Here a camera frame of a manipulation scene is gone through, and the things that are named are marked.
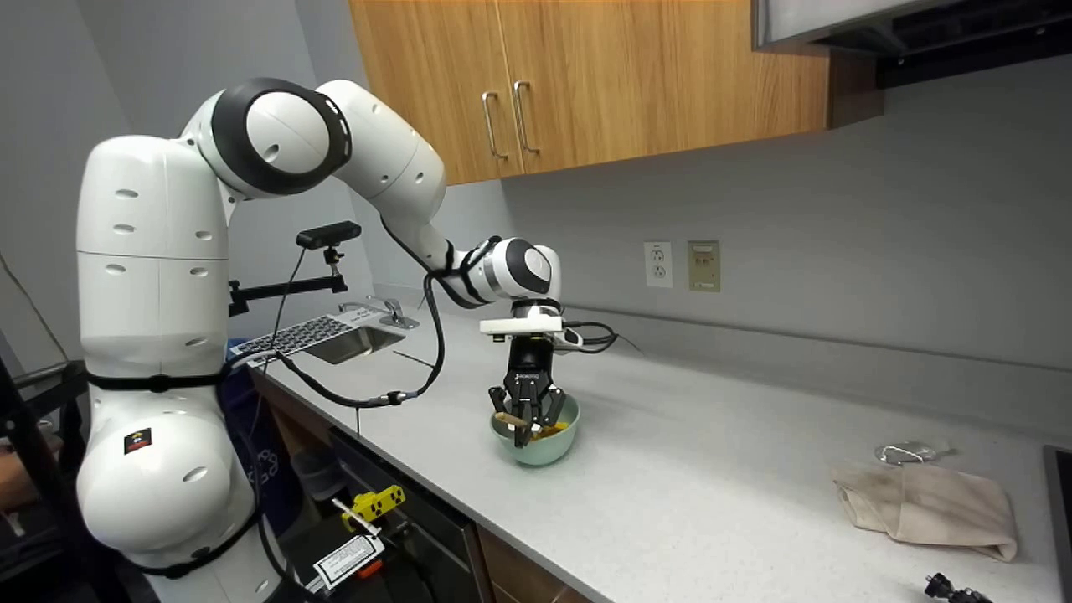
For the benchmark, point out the black range hood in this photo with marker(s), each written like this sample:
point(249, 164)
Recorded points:
point(918, 41)

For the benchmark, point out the steel kitchen sink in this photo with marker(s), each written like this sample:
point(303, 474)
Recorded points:
point(337, 335)

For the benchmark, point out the black camera on stand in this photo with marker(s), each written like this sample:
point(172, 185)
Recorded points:
point(326, 238)

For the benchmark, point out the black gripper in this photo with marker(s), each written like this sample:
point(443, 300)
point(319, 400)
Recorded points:
point(527, 388)

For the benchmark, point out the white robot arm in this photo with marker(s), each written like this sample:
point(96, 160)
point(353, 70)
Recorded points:
point(163, 480)

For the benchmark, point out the beige wall switch plate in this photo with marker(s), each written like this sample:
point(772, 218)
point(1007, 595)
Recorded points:
point(704, 267)

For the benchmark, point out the yellow black tool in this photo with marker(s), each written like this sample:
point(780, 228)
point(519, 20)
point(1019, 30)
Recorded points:
point(373, 506)

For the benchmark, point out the wooden upper cabinet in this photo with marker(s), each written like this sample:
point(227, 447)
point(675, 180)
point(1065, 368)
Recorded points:
point(510, 89)

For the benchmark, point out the yellow wooden-handled spatula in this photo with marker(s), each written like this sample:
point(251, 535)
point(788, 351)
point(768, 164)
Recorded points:
point(522, 424)

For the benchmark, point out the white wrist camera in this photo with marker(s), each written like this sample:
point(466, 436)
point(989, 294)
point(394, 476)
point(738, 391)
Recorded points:
point(532, 324)

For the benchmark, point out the white wall power outlet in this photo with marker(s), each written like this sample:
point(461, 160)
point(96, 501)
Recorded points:
point(656, 264)

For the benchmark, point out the green mixing bowl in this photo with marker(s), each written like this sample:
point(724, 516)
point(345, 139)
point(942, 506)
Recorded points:
point(539, 447)

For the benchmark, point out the small black object on counter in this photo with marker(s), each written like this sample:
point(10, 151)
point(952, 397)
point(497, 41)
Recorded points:
point(945, 592)

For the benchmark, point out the beige folded cloth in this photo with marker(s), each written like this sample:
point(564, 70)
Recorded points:
point(931, 506)

